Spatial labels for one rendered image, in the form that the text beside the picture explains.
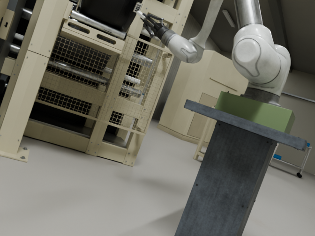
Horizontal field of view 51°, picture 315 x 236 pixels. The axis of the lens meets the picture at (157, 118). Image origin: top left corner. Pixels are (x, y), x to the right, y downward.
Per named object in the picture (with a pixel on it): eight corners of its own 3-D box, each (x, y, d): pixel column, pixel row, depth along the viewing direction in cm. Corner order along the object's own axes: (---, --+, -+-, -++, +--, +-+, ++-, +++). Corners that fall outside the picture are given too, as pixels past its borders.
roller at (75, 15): (69, 13, 191) (67, 18, 188) (71, 7, 188) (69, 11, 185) (124, 37, 204) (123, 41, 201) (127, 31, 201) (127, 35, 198)
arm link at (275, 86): (284, 99, 155) (299, 55, 154) (273, 92, 140) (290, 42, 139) (252, 92, 164) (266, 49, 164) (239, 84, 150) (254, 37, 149)
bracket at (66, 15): (62, 18, 182) (68, 0, 182) (60, 25, 219) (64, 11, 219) (68, 20, 183) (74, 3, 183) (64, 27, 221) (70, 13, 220)
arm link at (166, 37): (164, 48, 179) (157, 42, 181) (174, 48, 186) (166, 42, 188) (172, 34, 175) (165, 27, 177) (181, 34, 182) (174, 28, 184)
